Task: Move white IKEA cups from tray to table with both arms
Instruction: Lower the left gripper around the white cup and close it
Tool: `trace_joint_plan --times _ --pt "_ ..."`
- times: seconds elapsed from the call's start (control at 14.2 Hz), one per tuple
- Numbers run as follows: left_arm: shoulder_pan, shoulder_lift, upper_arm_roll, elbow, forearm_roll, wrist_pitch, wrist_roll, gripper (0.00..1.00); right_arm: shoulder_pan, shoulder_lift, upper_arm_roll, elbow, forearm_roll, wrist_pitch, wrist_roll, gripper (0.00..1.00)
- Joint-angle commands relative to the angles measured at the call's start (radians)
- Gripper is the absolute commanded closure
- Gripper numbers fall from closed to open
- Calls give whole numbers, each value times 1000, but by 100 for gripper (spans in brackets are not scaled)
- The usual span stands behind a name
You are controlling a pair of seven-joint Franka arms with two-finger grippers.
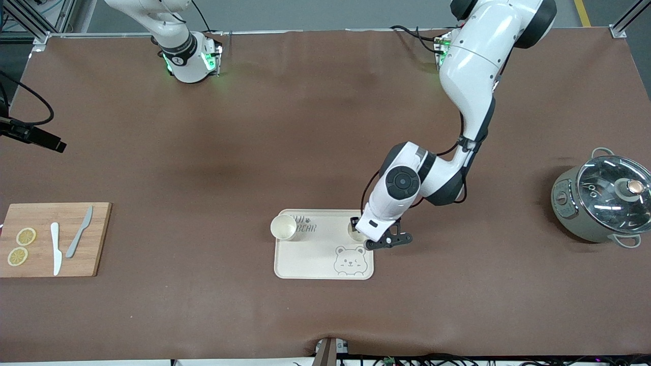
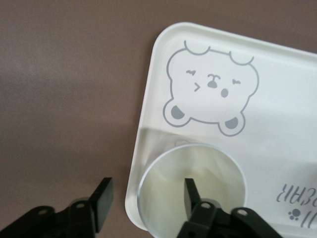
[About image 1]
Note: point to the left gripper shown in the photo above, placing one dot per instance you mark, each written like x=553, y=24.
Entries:
x=353, y=223

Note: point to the cream paper cup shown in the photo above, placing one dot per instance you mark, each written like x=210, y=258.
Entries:
x=283, y=227

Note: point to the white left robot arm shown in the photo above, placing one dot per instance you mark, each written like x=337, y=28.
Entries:
x=473, y=66

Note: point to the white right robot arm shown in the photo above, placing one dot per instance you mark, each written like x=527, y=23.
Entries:
x=185, y=61

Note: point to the cream tray with bear print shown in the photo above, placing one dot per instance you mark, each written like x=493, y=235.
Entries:
x=315, y=254

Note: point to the yellow lemon slice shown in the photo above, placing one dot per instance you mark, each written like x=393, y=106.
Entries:
x=26, y=236
x=18, y=256

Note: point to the grey plastic knife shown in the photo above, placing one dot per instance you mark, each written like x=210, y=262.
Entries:
x=76, y=239

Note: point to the white plastic knife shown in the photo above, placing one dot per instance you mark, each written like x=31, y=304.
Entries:
x=56, y=249

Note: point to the wooden cutting board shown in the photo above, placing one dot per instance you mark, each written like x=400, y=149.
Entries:
x=96, y=239

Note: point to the grey electric pot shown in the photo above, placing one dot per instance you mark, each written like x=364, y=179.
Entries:
x=567, y=213

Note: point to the glass pot lid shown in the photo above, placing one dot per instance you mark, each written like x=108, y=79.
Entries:
x=605, y=193

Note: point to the aluminium frame corner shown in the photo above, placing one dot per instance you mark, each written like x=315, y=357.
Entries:
x=43, y=35
x=618, y=30

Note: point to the brown camera mount post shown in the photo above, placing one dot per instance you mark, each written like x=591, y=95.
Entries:
x=328, y=353

